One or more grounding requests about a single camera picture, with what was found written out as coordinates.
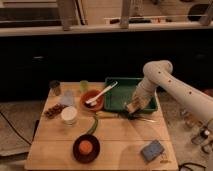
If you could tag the blue sponge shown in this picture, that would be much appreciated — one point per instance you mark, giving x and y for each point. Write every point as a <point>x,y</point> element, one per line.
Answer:
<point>152,151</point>

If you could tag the green plastic cup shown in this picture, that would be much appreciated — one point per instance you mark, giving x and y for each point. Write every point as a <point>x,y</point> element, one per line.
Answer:
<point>83,86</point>

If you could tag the black plate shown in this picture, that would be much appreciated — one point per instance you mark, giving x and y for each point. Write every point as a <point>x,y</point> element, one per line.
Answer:
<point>92,155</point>

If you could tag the white spoon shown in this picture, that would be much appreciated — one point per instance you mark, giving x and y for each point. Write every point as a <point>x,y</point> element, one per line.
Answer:
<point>100,94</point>

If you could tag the white paper cup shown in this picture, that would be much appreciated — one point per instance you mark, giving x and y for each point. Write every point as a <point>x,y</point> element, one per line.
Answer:
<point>69,115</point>

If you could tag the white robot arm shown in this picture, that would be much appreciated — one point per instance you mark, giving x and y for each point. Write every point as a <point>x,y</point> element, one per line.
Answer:
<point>158,73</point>

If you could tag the orange bowl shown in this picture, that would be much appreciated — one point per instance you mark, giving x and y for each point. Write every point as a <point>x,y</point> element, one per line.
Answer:
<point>90,94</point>

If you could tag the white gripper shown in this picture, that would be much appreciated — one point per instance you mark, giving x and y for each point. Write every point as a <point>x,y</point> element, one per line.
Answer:
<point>140,102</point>

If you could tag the black scissors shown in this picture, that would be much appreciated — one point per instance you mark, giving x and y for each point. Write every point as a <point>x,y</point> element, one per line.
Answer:
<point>135,117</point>

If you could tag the dark metal cup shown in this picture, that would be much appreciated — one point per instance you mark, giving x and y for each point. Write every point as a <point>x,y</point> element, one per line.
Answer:
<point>55,87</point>

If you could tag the brown felt eraser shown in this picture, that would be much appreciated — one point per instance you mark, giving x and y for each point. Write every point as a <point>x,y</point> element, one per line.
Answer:
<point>132,107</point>

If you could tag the clear plastic cup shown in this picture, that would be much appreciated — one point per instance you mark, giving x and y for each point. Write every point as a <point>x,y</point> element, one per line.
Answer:
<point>67,98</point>

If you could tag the orange round fruit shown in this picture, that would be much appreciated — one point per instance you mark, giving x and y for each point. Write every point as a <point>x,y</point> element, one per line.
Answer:
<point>85,147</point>

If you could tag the yellow handled knife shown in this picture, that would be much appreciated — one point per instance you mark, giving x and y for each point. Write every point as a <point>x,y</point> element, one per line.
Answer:
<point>103,114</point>

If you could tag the green plastic tray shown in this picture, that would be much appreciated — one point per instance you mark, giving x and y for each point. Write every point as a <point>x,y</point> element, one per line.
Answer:
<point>118,98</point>

